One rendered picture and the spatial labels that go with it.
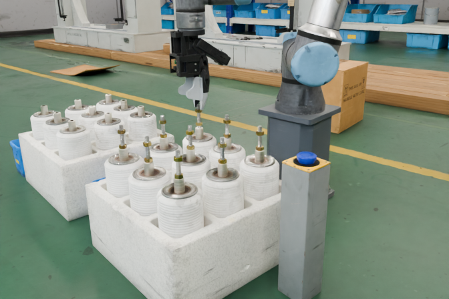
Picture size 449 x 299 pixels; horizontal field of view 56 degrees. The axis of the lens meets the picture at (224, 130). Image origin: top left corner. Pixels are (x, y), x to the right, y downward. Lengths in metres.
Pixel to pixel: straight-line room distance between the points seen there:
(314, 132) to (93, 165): 0.66
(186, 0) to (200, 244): 0.58
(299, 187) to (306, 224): 0.08
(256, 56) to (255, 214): 2.31
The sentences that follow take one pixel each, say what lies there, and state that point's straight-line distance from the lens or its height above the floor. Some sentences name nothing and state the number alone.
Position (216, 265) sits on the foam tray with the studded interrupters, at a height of 0.10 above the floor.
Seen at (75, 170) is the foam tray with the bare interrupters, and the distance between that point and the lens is 1.30.
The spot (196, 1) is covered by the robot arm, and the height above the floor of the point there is 0.62.
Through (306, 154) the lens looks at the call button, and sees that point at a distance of 0.86.
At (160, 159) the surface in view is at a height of 0.24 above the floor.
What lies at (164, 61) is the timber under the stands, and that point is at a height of 0.07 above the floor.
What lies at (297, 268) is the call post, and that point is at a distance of 0.94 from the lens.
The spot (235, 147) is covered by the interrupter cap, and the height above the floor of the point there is 0.25.
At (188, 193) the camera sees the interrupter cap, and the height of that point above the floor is 0.25.
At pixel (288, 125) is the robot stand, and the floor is 0.27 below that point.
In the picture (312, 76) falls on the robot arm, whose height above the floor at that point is 0.44.
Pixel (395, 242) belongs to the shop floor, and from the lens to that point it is 1.25.
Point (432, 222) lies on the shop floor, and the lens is 1.39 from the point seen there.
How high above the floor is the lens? 0.64
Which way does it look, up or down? 18 degrees down
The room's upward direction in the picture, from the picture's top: 1 degrees counter-clockwise
